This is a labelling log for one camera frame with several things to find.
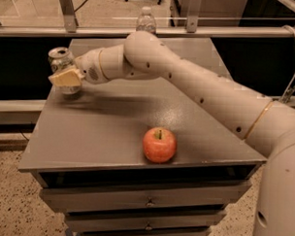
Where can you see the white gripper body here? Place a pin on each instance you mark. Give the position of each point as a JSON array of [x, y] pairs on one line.
[[90, 65]]

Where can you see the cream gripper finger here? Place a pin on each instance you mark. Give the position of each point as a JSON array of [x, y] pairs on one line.
[[67, 77]]

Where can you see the silver 7up soda can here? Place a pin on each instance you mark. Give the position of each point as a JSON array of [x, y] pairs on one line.
[[60, 58]]

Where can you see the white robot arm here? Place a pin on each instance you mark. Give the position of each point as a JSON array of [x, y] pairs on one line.
[[263, 123]]

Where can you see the clear plastic water bottle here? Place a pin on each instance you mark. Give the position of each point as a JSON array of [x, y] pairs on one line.
[[146, 21]]

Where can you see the grey drawer cabinet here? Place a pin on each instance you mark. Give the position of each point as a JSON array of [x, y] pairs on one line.
[[87, 154]]

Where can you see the red apple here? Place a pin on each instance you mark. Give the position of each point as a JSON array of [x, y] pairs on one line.
[[159, 144]]

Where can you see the metal railing frame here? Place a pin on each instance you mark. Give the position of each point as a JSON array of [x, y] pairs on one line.
[[115, 18]]

